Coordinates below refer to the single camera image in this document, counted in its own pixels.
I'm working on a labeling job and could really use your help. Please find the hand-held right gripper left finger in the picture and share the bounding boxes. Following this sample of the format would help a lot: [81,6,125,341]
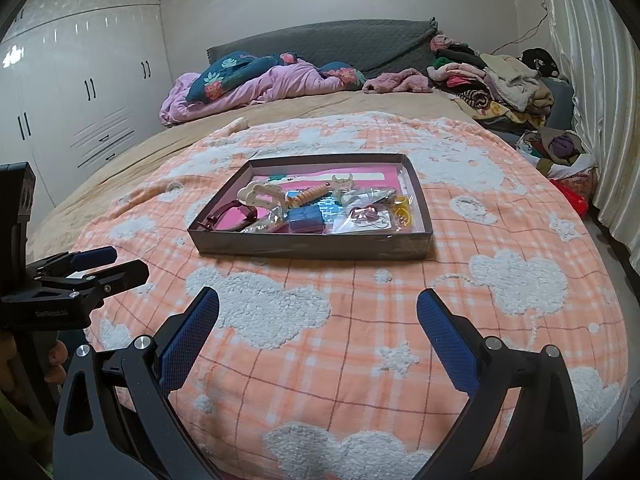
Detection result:
[52,286,236,480]

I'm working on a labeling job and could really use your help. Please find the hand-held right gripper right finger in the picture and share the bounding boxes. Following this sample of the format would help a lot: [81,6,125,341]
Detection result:
[410,287,583,480]

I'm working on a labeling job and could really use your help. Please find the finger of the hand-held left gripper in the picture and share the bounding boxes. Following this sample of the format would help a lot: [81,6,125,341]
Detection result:
[35,260,150,301]
[30,246,118,278]

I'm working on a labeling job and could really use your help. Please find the brown cardboard box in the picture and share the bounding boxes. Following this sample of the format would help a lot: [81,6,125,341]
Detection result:
[187,152,433,262]

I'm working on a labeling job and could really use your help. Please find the beige hair claw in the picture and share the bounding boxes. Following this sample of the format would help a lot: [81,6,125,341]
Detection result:
[237,181,291,221]

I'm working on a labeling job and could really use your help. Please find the red ball earrings card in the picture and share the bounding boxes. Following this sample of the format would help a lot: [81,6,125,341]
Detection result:
[345,202,396,234]

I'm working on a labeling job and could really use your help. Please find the small blue box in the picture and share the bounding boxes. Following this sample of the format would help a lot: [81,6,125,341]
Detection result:
[289,208,326,234]

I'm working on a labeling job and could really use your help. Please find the beige spiral hair tie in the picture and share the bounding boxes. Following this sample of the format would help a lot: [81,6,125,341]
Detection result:
[287,182,333,209]

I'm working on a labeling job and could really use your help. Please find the person's left forearm green sleeve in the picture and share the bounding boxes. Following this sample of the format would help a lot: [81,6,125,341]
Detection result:
[0,385,53,466]

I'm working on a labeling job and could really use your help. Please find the person's left hand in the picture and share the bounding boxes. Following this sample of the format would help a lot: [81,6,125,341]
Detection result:
[42,339,69,385]

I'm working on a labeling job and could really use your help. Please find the orange plaid blanket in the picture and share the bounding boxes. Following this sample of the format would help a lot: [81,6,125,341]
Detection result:
[27,112,628,480]

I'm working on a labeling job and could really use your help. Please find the white wardrobe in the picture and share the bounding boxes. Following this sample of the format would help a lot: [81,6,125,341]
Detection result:
[0,0,163,208]

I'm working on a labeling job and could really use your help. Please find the red plastic stool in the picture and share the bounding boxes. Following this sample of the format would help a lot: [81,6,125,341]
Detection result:
[549,177,590,218]

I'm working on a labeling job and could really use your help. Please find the pink book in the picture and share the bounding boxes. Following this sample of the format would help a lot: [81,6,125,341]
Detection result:
[215,170,401,233]

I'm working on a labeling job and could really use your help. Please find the teal floral quilt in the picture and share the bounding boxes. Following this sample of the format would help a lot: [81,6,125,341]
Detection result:
[186,50,368,103]

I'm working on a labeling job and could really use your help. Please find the pink quilt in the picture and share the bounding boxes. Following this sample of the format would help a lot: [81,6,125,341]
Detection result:
[160,59,366,127]

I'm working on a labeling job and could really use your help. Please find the pink fluffy garment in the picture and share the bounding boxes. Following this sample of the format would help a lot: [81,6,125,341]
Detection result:
[362,70,433,96]

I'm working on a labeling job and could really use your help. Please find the tan bed sheet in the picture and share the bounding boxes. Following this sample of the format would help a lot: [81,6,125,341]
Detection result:
[25,87,518,261]

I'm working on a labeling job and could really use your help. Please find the grey armchair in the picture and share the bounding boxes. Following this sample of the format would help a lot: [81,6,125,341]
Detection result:
[482,75,575,148]

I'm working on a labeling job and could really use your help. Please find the pile of clothes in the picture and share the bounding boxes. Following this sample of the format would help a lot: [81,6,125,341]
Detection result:
[427,32,555,128]

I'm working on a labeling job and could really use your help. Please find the black garment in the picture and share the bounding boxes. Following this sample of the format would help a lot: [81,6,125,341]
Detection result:
[520,47,560,78]

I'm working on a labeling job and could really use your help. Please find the cream curtain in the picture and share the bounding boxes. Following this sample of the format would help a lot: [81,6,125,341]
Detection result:
[537,0,640,281]

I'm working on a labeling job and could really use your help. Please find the grey headboard cover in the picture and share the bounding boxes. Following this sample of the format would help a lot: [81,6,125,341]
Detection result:
[206,17,441,78]

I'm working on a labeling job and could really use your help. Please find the black wall cable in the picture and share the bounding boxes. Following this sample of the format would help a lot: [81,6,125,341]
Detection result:
[500,7,551,53]

